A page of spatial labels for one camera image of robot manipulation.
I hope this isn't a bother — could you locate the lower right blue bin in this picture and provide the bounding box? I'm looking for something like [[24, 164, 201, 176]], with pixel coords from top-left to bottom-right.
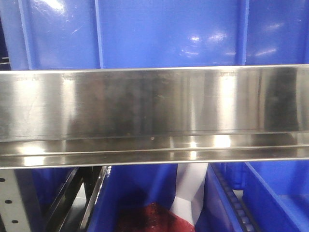
[[215, 160, 309, 232]]

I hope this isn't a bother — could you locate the white perforated shelf post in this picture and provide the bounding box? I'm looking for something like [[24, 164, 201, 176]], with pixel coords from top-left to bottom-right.
[[0, 170, 31, 232]]

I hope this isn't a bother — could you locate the lower middle blue bin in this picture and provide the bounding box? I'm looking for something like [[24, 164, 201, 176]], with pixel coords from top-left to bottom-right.
[[86, 163, 243, 232]]

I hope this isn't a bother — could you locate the stainless steel shelf rail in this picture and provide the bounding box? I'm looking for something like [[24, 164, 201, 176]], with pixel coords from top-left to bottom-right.
[[0, 64, 309, 169]]

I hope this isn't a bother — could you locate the upper blue storage bin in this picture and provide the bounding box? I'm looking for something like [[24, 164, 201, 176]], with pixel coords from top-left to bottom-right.
[[0, 0, 309, 70]]

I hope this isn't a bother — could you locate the dark red cloth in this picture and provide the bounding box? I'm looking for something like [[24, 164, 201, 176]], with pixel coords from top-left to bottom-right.
[[114, 203, 195, 232]]

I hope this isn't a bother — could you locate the black roller track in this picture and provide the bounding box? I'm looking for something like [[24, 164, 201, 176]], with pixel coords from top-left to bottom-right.
[[211, 164, 259, 232]]

